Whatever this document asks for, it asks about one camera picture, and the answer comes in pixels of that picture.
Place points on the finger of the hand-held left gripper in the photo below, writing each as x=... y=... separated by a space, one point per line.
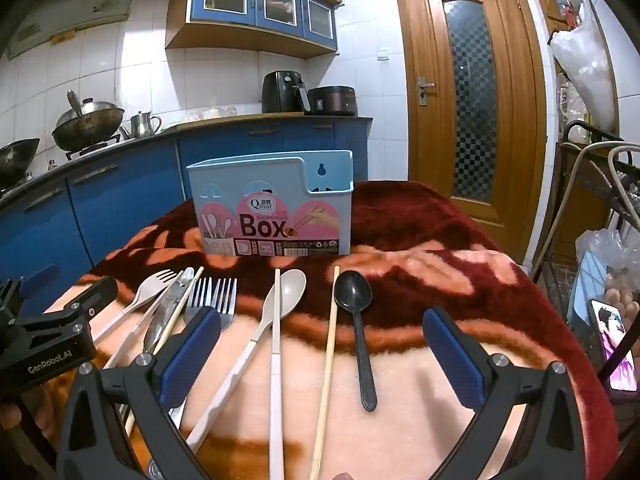
x=97 y=292
x=40 y=276

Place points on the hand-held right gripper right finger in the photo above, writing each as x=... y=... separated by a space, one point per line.
x=452 y=355

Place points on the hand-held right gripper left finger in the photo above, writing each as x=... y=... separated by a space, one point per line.
x=192 y=350

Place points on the metal table knife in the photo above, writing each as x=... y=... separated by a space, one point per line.
x=161 y=322

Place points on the beige plastic fork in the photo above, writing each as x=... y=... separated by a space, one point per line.
x=155 y=285

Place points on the beige and white chopstick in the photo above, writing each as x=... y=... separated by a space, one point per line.
x=276 y=360

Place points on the black plastic spoon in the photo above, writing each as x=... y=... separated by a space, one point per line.
x=352 y=290

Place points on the wooden chopstick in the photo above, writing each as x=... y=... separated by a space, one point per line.
x=187 y=292
x=327 y=355

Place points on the light blue utensil holder box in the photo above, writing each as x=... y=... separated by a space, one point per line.
x=270 y=200

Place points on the red floral blanket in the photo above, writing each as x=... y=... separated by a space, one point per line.
x=415 y=290

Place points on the blue kitchen counter cabinet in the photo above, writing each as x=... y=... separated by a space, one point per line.
x=125 y=195

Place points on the black wok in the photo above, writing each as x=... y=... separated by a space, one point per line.
x=87 y=132
x=17 y=157

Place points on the gas stove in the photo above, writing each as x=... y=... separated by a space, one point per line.
x=97 y=147

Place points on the smartphone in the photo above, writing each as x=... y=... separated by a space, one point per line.
x=615 y=345

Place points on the metal kettle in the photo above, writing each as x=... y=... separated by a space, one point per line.
x=143 y=127

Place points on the metal wok lid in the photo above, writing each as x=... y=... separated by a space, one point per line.
x=90 y=110

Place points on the crinkled clear plastic bag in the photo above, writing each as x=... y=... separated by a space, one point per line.
x=600 y=245

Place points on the wooden door with glass pane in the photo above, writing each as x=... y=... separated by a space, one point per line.
x=425 y=160

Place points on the black metal rack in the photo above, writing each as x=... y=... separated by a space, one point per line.
x=575 y=170

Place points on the black air fryer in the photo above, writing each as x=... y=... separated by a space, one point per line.
x=277 y=92

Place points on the range hood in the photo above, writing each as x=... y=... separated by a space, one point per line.
x=75 y=5

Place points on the black rice cooker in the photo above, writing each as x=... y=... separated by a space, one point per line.
x=332 y=101

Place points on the white hanging plastic bag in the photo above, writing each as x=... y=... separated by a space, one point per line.
x=587 y=70

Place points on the blue wall cabinet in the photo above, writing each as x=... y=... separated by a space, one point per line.
x=225 y=35

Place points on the white light switch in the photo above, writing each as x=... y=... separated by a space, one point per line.
x=384 y=53

